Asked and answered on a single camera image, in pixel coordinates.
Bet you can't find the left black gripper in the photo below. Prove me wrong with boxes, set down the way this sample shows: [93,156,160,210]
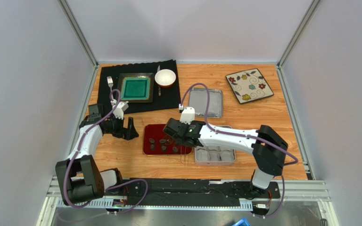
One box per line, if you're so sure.
[104,113,138,140]

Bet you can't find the silver tin with paper cups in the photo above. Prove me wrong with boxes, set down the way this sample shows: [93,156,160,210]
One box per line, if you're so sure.
[194,125,237,166]

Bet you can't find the red lacquer tray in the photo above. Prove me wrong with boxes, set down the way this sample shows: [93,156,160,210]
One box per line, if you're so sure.
[142,124,181,156]

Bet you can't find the pink handled metal tongs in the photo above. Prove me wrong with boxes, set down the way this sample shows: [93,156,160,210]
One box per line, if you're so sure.
[180,145,193,164]

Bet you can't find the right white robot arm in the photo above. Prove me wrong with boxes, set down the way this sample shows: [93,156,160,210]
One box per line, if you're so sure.
[163,118,288,190]

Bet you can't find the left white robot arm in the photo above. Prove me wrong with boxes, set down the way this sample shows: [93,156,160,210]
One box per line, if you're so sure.
[55,101,139,208]

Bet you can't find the silver tin lid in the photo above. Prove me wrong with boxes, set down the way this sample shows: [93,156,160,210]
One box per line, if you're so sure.
[188,88,223,118]

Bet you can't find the green square plate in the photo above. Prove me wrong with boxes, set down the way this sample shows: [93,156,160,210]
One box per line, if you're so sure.
[117,73,154,103]

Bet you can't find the silver fork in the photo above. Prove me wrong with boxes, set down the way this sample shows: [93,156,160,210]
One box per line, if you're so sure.
[107,76,113,100]

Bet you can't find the white bowl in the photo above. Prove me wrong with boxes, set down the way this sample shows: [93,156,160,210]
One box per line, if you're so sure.
[155,69,177,87]

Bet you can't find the silver knife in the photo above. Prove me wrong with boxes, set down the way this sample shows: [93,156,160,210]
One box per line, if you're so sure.
[156,65,161,97]

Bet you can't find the floral square plate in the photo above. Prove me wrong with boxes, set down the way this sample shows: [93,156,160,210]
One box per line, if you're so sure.
[225,68,274,104]

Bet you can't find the blue plastic bin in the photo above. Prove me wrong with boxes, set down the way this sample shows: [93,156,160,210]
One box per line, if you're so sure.
[232,217,251,226]

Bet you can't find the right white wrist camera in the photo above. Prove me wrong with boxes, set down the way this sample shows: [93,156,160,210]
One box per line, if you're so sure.
[179,104,195,125]

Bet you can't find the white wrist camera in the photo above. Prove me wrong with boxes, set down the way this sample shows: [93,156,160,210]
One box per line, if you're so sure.
[179,104,195,125]
[110,100,129,120]

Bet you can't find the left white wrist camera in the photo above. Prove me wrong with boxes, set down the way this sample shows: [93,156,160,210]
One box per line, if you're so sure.
[110,100,129,120]

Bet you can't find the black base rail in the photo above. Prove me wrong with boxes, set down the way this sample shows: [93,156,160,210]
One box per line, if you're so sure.
[105,178,281,210]

